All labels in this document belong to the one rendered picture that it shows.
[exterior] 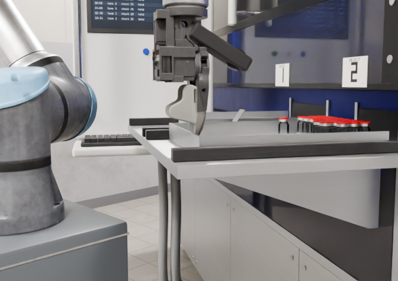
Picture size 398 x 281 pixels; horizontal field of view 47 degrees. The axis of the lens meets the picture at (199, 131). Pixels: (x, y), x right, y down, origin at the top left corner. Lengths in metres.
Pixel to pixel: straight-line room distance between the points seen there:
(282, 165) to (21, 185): 0.38
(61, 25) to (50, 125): 2.93
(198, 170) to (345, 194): 0.32
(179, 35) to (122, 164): 3.22
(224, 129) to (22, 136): 0.46
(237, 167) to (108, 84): 1.02
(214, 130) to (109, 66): 0.74
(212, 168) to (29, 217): 0.27
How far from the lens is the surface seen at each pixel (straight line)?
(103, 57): 1.65
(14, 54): 0.85
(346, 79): 1.00
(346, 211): 0.89
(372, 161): 0.79
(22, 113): 0.69
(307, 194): 0.84
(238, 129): 1.00
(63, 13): 3.66
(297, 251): 1.25
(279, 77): 1.29
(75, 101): 0.80
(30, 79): 0.69
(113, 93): 1.64
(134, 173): 4.02
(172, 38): 0.75
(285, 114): 1.42
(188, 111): 0.75
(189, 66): 0.74
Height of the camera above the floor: 1.00
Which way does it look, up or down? 6 degrees down
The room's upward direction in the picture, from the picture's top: straight up
